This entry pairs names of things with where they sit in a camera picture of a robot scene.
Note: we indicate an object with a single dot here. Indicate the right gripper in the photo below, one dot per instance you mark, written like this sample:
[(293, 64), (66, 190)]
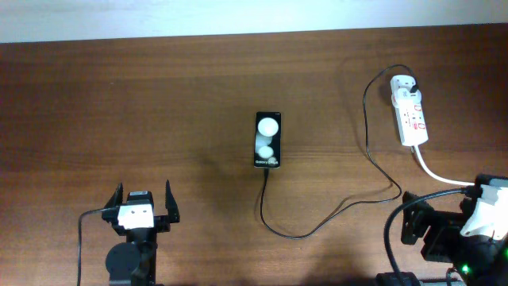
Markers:
[(443, 225)]

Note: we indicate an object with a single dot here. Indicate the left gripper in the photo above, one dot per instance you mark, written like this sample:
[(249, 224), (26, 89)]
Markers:
[(163, 221)]

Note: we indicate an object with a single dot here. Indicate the black smartphone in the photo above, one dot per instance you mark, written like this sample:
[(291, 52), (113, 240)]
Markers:
[(268, 133)]

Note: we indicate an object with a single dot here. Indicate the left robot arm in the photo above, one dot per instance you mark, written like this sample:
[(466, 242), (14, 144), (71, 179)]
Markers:
[(133, 262)]

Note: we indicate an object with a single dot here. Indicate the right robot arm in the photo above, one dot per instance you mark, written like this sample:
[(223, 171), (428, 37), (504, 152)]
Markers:
[(478, 259)]

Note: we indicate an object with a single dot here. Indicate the white USB charger plug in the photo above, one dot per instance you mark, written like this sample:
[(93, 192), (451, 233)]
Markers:
[(403, 97)]

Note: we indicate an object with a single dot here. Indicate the white power strip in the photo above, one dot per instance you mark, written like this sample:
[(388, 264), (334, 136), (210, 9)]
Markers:
[(410, 119)]

